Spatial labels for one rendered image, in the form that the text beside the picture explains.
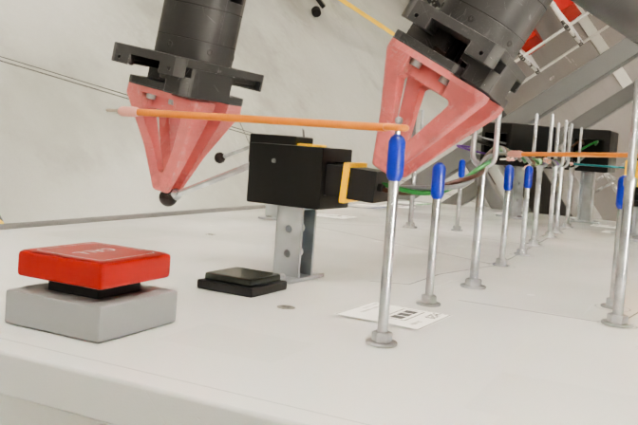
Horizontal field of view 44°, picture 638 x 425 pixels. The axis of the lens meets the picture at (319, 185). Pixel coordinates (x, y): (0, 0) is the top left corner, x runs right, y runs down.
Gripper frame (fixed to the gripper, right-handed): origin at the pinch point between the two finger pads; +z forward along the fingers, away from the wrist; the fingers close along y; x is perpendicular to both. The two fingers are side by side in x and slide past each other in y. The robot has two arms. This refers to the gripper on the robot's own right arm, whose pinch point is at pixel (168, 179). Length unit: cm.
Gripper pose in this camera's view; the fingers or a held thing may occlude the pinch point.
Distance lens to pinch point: 60.4
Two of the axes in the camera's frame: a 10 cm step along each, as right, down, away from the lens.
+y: 4.8, 0.0, 8.7
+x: -8.5, -2.6, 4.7
